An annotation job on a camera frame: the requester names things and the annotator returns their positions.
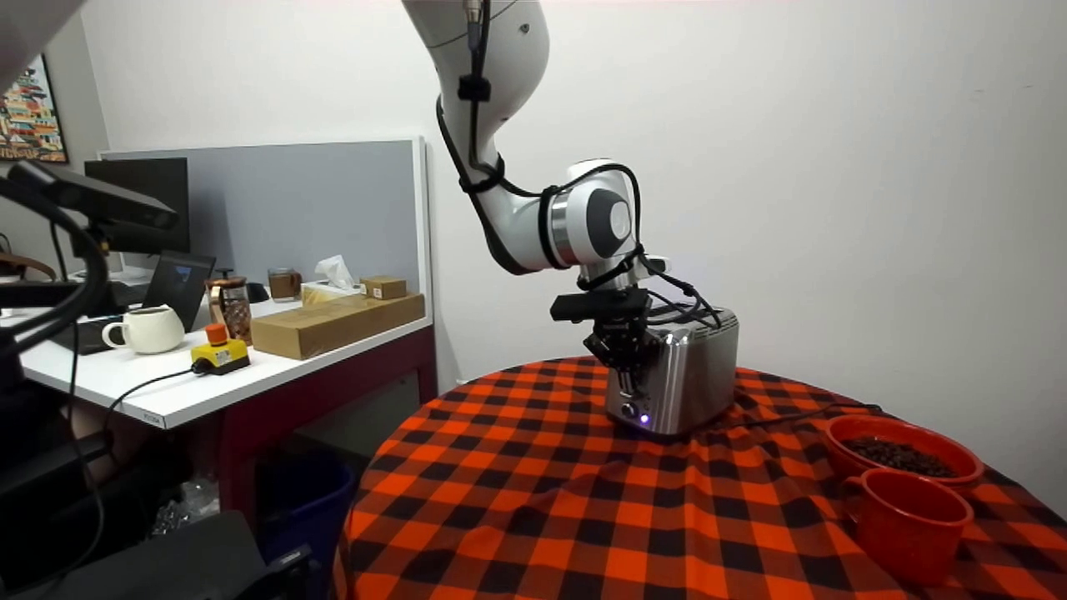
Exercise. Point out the stainless steel two-slot toaster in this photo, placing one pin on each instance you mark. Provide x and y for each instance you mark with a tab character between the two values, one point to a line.
683	382

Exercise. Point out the colourful wall poster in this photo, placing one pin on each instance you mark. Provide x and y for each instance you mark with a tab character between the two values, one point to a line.
32	123

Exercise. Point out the tissue box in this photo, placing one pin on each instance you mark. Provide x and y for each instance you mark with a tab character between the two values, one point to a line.
333	281

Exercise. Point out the white desk with red front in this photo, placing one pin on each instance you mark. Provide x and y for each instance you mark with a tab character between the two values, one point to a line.
232	423

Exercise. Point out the white ceramic teapot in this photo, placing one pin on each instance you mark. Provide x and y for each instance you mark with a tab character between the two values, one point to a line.
145	331

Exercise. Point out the black laptop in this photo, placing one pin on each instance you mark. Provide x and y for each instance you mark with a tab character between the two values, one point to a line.
178	281

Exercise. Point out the flat cardboard box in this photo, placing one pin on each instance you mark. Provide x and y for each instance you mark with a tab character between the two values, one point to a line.
333	324

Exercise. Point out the black computer monitor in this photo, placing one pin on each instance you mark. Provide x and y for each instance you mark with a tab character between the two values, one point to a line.
162	179

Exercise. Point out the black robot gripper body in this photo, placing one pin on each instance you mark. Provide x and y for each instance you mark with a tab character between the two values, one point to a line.
620	323

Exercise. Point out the grey office partition panel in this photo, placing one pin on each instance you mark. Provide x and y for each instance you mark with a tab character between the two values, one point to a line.
293	204

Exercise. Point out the black camera on stand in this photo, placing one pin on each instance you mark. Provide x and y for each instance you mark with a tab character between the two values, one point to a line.
118	215

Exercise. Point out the red plastic cup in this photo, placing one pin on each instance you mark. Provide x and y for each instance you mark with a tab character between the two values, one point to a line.
907	526

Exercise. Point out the small brown box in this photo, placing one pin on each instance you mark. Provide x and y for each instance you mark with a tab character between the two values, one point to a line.
385	288

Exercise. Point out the orange black plaid tablecloth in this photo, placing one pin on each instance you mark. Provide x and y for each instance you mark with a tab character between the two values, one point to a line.
523	488

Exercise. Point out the yellow emergency stop button box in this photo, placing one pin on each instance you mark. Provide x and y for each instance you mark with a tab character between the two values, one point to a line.
222	352

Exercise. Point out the blue bin under desk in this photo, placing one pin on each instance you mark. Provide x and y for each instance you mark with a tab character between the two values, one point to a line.
301	502

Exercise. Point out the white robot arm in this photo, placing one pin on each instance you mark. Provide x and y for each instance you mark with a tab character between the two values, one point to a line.
492	57

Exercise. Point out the red bowl with coffee beans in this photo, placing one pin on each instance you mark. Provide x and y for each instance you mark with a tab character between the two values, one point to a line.
862	444

